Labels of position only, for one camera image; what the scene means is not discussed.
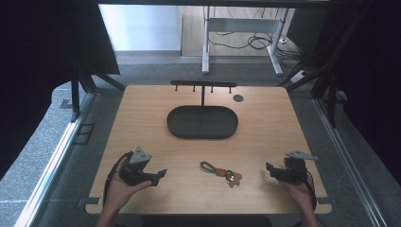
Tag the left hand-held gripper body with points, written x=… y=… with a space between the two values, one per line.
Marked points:
x=135 y=171

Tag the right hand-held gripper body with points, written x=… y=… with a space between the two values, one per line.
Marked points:
x=295 y=171

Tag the person's right hand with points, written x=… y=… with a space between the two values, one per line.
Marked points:
x=299 y=195

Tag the person's left hand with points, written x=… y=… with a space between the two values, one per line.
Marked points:
x=121 y=192

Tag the black key rack with tray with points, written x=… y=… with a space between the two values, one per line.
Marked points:
x=201 y=122

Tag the black round table grommet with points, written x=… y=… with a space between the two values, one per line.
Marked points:
x=238 y=98

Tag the black metal stand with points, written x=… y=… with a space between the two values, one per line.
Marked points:
x=75 y=94
x=331 y=97

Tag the white power strip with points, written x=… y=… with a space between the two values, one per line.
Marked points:
x=298 y=76

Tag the aluminium rail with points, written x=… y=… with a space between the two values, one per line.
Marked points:
x=47 y=176
x=346 y=164

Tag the white metal desk frame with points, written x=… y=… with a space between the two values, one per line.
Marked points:
x=242 y=25

